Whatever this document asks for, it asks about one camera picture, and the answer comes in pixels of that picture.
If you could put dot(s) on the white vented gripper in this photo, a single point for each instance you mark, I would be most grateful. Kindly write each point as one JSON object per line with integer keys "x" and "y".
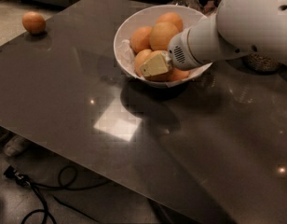
{"x": 180, "y": 51}

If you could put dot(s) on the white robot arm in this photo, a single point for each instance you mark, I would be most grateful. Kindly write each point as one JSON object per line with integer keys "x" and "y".
{"x": 237, "y": 28}

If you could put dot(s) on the front large orange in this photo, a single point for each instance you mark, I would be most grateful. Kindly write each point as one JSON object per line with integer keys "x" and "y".
{"x": 142, "y": 57}

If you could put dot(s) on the front right orange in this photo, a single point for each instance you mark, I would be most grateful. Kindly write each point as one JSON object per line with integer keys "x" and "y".
{"x": 177, "y": 75}

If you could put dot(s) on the left orange in bowl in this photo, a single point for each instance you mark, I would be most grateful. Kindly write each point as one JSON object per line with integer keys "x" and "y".
{"x": 140, "y": 39}

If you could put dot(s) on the orange in bowl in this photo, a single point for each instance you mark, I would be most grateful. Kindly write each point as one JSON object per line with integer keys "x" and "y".
{"x": 140, "y": 39}
{"x": 173, "y": 18}

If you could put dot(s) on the top centre orange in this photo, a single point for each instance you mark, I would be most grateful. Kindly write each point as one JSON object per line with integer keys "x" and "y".
{"x": 161, "y": 35}

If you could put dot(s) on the back orange in bowl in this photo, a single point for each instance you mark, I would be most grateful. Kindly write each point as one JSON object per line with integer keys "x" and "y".
{"x": 173, "y": 18}

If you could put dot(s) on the white paper bowl liner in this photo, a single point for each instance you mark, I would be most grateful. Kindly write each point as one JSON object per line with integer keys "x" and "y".
{"x": 126, "y": 55}

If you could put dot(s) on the white bowl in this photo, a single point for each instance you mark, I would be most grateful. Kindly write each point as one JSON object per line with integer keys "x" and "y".
{"x": 134, "y": 19}

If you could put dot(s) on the glass jar with grains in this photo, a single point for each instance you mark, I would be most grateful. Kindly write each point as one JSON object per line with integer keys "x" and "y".
{"x": 261, "y": 64}

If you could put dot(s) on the orange on table corner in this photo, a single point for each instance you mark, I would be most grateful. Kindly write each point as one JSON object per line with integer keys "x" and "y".
{"x": 33, "y": 23}

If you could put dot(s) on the white object under table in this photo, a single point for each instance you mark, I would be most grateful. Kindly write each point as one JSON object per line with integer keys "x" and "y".
{"x": 16, "y": 145}

